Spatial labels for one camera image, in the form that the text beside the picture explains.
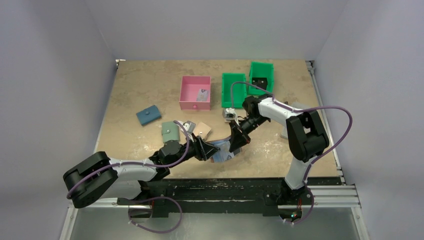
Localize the brown card holder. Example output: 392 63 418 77
208 136 242 163

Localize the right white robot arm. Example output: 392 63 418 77
229 94 330 201

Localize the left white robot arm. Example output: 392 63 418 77
63 136 220 209

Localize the cream card holder with snap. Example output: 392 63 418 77
192 122 212 140

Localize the green card holder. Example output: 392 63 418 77
161 121 180 144

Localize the blue card holder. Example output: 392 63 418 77
136 105 162 126

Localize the left green bin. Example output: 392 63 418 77
221 73 247 109

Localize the green bin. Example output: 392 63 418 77
249 61 274 93
221 73 247 109

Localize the right green bin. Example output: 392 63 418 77
249 61 274 93

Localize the pink open box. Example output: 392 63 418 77
179 75 211 111

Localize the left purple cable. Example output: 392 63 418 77
66 120 191 235

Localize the purple cable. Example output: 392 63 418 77
230 81 353 226
66 120 191 235

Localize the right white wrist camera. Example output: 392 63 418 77
222 108 237 123

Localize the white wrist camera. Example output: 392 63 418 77
222 108 237 123
182 121 196 135

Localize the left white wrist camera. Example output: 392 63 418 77
182 121 196 135

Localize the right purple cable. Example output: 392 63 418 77
230 81 353 226

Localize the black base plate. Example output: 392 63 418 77
117 177 342 218

